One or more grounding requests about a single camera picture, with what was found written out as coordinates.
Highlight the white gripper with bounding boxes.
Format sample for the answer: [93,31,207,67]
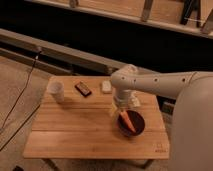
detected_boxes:
[113,89,132,115]

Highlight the orange pepper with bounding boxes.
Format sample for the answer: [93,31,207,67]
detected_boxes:
[120,111,136,133]

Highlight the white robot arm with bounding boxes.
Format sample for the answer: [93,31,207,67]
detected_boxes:
[110,65,213,112]

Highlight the dark ceramic bowl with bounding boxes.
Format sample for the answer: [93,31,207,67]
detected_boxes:
[117,110,145,137]

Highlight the small white object behind gripper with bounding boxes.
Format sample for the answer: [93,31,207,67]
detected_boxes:
[131,95,141,107]

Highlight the dark brown rectangular block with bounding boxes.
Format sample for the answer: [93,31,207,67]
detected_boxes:
[75,82,92,97]

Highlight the wooden table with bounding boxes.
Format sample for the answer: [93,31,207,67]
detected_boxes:
[23,76,169,160]

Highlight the white plastic cup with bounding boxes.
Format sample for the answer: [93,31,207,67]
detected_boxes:
[47,82,64,103]

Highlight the black cable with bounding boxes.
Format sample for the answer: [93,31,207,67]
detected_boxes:
[0,49,42,152]

